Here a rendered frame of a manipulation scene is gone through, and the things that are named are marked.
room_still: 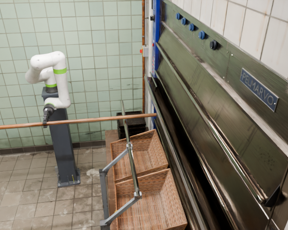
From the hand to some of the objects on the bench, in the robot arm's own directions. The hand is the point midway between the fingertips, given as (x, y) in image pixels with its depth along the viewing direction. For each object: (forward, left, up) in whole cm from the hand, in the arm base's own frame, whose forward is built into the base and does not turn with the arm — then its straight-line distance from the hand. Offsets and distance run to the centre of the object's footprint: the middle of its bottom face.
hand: (45, 123), depth 226 cm
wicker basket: (+62, +71, -62) cm, 113 cm away
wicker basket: (+3, +75, -62) cm, 97 cm away
